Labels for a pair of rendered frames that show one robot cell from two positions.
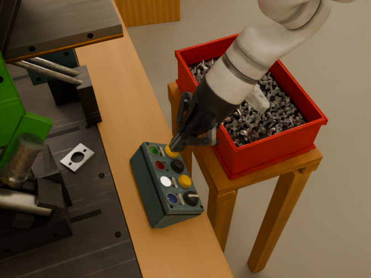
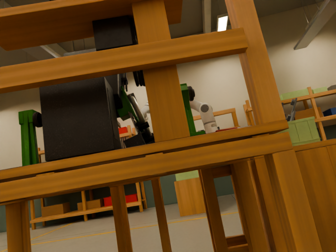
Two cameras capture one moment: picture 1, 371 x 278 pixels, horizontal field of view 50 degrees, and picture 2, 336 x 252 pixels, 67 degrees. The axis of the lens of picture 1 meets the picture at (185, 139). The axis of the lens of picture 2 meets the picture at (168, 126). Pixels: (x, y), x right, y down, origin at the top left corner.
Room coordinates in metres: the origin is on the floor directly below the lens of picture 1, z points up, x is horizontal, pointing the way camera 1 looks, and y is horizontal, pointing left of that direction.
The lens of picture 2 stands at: (-0.25, 1.53, 0.75)
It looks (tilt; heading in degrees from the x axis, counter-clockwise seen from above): 11 degrees up; 288
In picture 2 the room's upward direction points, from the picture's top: 10 degrees counter-clockwise
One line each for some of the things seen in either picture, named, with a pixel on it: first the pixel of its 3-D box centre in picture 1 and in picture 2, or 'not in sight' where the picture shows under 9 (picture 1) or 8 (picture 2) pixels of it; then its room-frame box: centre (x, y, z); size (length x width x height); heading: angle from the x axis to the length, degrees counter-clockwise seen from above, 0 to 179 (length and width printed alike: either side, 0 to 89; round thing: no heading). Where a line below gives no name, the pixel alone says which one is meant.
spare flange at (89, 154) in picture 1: (77, 158); not in sight; (0.42, 0.21, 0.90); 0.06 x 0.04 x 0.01; 143
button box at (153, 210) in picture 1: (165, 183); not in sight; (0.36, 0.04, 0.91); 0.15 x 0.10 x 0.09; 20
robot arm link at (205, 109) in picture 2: not in sight; (207, 114); (0.04, -0.32, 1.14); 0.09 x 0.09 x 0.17; 1
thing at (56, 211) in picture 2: not in sight; (85, 177); (4.21, -4.19, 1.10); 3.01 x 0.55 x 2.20; 11
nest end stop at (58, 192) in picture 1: (52, 205); not in sight; (0.30, 0.22, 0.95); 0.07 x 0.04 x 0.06; 20
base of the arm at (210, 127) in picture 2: not in sight; (212, 134); (0.03, -0.32, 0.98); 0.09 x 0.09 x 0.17; 23
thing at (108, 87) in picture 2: not in sight; (82, 121); (0.49, 0.55, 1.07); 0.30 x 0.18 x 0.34; 20
